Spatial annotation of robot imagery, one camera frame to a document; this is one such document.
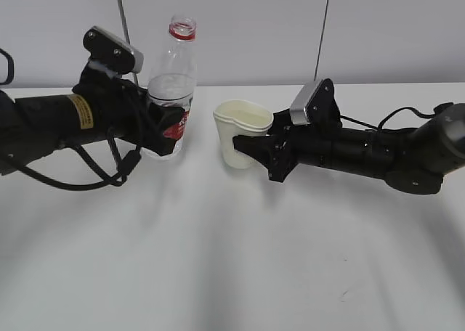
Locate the white paper cup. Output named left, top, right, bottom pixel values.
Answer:
left=213, top=100, right=274, bottom=169

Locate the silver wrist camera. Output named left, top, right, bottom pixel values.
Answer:
left=289, top=78, right=334, bottom=126
left=83, top=26, right=144, bottom=75

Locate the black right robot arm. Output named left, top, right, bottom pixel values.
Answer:
left=232, top=103, right=464, bottom=195

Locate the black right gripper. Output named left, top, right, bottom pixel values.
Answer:
left=232, top=108, right=345, bottom=181

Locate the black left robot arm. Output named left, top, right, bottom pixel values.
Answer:
left=1, top=68, right=185, bottom=165

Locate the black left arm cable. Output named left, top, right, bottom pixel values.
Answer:
left=0, top=48, right=143, bottom=192

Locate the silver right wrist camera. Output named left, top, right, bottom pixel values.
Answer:
left=289, top=78, right=334, bottom=126

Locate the clear plastic water bottle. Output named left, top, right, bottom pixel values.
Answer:
left=145, top=15, right=197, bottom=160

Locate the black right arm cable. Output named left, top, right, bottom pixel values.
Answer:
left=341, top=107, right=437, bottom=131

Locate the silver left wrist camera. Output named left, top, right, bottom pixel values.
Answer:
left=83, top=26, right=144, bottom=75

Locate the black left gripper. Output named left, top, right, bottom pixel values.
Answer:
left=73, top=64, right=186, bottom=155

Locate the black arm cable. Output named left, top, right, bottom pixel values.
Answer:
left=0, top=48, right=143, bottom=192
left=341, top=107, right=437, bottom=131

